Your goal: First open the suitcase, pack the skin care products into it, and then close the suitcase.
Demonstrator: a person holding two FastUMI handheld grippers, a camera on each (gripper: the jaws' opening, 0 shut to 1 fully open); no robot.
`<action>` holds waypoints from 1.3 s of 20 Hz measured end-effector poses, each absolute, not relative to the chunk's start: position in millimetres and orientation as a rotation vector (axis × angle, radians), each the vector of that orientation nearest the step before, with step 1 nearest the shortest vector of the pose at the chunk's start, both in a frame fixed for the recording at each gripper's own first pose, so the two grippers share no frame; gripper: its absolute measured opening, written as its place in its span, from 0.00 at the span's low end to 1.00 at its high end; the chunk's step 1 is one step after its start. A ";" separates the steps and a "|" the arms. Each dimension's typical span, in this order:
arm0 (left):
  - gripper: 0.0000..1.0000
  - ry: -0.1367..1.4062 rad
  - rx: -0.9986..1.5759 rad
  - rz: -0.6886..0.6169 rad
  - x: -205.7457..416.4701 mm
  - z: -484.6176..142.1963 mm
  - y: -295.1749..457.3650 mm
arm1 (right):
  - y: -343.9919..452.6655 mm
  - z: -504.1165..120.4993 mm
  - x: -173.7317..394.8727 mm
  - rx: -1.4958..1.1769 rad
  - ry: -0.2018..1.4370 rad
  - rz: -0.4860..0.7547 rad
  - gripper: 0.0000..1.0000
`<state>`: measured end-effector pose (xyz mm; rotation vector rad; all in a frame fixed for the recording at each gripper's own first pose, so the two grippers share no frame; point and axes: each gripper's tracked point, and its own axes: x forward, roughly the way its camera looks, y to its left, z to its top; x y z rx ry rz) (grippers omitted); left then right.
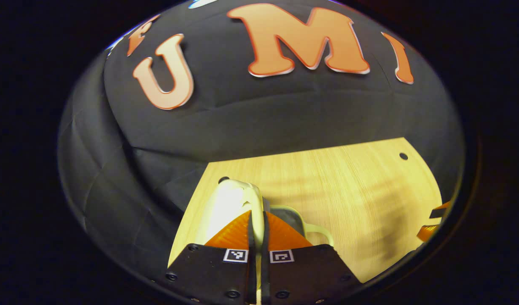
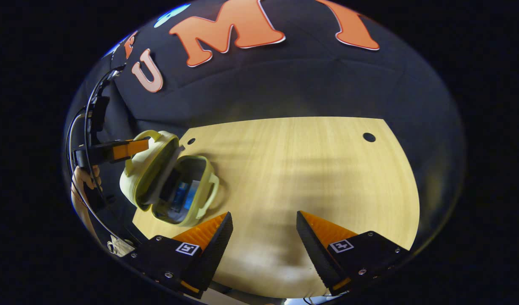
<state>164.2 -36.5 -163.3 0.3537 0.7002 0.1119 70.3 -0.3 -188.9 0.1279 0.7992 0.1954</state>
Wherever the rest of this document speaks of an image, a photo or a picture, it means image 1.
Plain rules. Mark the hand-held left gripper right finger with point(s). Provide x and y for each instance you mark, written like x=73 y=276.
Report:
x=266 y=262

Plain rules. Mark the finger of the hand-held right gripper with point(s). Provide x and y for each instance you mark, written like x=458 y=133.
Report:
x=429 y=233
x=441 y=209

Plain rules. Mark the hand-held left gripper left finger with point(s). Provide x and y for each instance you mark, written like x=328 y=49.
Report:
x=251 y=262

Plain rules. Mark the pale yellow suitcase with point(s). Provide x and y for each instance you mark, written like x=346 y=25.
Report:
x=225 y=207

